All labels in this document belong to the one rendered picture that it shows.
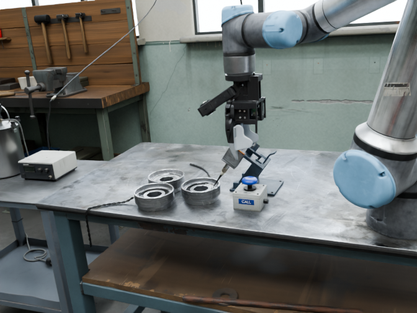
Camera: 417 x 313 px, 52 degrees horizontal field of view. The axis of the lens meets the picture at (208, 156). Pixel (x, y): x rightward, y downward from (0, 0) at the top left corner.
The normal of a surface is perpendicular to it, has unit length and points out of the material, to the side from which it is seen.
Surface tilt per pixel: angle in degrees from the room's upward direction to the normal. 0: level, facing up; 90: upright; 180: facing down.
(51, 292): 0
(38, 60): 90
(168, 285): 0
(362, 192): 97
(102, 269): 0
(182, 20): 90
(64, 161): 90
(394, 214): 73
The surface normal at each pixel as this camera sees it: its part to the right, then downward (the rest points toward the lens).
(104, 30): -0.37, 0.32
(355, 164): -0.75, 0.37
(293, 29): 0.67, 0.18
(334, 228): -0.07, -0.95
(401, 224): -0.41, 0.01
